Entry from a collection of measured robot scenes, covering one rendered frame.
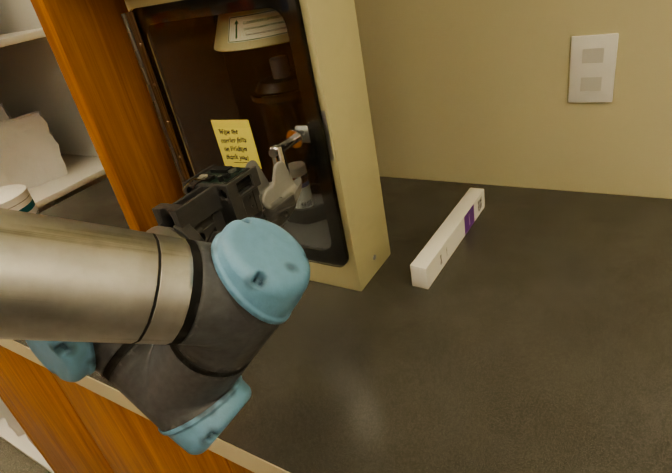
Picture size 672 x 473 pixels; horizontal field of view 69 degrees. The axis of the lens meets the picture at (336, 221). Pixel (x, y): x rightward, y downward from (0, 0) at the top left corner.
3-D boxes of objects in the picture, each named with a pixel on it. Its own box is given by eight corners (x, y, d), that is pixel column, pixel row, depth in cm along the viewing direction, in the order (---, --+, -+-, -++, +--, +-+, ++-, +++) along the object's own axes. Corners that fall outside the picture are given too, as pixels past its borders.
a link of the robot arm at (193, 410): (237, 415, 37) (130, 317, 38) (181, 479, 42) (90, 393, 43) (286, 355, 43) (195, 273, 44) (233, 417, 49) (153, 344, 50)
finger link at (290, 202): (302, 195, 61) (255, 230, 55) (305, 206, 62) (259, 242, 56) (274, 192, 64) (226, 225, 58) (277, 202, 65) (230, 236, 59)
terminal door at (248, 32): (209, 239, 91) (128, 8, 72) (351, 266, 75) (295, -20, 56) (206, 241, 91) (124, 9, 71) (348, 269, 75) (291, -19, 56)
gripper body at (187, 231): (261, 163, 56) (186, 214, 48) (280, 228, 60) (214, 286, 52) (214, 162, 60) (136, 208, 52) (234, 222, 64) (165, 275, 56)
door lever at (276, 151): (315, 192, 70) (300, 191, 72) (301, 129, 66) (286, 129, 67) (293, 210, 66) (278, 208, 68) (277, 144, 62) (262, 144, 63)
